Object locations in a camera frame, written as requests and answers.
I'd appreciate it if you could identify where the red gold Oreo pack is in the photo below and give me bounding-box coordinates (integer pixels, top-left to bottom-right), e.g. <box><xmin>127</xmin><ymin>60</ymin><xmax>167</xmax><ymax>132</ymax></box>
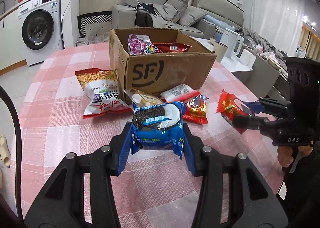
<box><xmin>216</xmin><ymin>89</ymin><xmax>252</xmax><ymax>134</ymax></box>

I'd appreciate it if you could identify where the blue Oreo cookie pack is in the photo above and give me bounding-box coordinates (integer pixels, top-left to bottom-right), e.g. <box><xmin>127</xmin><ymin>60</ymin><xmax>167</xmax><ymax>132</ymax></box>
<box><xmin>131</xmin><ymin>102</ymin><xmax>186</xmax><ymax>157</ymax></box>

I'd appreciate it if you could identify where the purple grape candy bag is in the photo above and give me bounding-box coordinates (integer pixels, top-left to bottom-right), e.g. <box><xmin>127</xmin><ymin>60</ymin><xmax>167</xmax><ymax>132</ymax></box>
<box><xmin>127</xmin><ymin>34</ymin><xmax>162</xmax><ymax>55</ymax></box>

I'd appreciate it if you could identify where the red triangular chip bag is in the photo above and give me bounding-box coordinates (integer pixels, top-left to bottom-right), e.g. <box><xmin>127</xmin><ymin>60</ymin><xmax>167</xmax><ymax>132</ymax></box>
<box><xmin>153</xmin><ymin>42</ymin><xmax>191</xmax><ymax>53</ymax></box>

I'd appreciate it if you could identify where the person's right hand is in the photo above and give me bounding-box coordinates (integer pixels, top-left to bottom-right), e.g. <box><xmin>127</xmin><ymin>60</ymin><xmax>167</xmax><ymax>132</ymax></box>
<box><xmin>277</xmin><ymin>145</ymin><xmax>313</xmax><ymax>168</ymax></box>

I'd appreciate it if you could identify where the red gold snack pack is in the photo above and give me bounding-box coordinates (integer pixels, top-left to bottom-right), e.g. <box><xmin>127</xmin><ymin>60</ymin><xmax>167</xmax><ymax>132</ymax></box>
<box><xmin>183</xmin><ymin>95</ymin><xmax>208</xmax><ymax>124</ymax></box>

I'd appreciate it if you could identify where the red white small snack pack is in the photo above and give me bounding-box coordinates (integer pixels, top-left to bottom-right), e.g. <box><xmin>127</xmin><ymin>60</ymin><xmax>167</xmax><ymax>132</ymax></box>
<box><xmin>160</xmin><ymin>84</ymin><xmax>200</xmax><ymax>103</ymax></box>

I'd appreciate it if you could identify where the pink plaid tablecloth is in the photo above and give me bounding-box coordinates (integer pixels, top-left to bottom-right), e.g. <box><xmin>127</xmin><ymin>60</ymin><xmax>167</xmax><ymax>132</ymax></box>
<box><xmin>19</xmin><ymin>43</ymin><xmax>283</xmax><ymax>227</ymax></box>

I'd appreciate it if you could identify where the beige cup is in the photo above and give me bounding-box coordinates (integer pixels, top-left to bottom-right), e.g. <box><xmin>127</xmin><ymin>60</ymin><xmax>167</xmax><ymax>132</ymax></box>
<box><xmin>214</xmin><ymin>42</ymin><xmax>228</xmax><ymax>63</ymax></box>

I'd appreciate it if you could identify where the white electric kettle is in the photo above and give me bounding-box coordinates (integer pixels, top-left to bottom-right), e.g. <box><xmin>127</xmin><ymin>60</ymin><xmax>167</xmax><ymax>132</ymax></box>
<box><xmin>220</xmin><ymin>28</ymin><xmax>244</xmax><ymax>58</ymax></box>

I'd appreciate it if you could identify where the SF cardboard box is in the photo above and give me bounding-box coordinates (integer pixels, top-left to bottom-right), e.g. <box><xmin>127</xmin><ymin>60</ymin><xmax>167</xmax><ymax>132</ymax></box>
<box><xmin>109</xmin><ymin>28</ymin><xmax>216</xmax><ymax>96</ymax></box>

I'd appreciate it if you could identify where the clear cracker sandwich pack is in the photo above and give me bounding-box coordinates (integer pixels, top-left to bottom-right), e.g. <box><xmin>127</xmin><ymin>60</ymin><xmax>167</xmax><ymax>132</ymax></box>
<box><xmin>124</xmin><ymin>89</ymin><xmax>164</xmax><ymax>107</ymax></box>

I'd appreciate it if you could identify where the white red noodle snack bag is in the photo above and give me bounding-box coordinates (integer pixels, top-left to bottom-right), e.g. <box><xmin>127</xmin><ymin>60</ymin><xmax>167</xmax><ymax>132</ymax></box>
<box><xmin>75</xmin><ymin>68</ymin><xmax>132</xmax><ymax>118</ymax></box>

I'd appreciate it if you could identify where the grey cushion right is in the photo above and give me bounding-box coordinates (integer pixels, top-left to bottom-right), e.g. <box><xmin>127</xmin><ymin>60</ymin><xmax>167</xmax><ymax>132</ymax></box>
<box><xmin>177</xmin><ymin>6</ymin><xmax>208</xmax><ymax>27</ymax></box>

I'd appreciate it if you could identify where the grey cushion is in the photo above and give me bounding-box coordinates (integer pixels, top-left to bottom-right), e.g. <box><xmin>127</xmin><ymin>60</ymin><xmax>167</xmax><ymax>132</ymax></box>
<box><xmin>164</xmin><ymin>0</ymin><xmax>189</xmax><ymax>23</ymax></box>
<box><xmin>177</xmin><ymin>6</ymin><xmax>208</xmax><ymax>27</ymax></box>

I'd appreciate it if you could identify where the grey cushion left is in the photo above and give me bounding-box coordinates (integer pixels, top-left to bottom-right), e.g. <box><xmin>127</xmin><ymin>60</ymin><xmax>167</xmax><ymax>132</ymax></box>
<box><xmin>164</xmin><ymin>0</ymin><xmax>189</xmax><ymax>23</ymax></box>

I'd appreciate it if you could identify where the grey sofa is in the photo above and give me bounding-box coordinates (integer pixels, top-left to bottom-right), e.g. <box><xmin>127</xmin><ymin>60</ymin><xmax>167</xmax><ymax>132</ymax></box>
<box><xmin>111</xmin><ymin>0</ymin><xmax>244</xmax><ymax>39</ymax></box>

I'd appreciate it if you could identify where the black patterned chair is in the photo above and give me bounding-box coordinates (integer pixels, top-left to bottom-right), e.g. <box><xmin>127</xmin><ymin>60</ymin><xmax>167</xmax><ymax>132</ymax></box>
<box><xmin>78</xmin><ymin>11</ymin><xmax>112</xmax><ymax>37</ymax></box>

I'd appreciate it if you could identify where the white washing machine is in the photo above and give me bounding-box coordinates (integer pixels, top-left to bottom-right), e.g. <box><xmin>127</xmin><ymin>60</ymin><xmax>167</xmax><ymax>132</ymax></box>
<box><xmin>18</xmin><ymin>0</ymin><xmax>64</xmax><ymax>66</ymax></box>

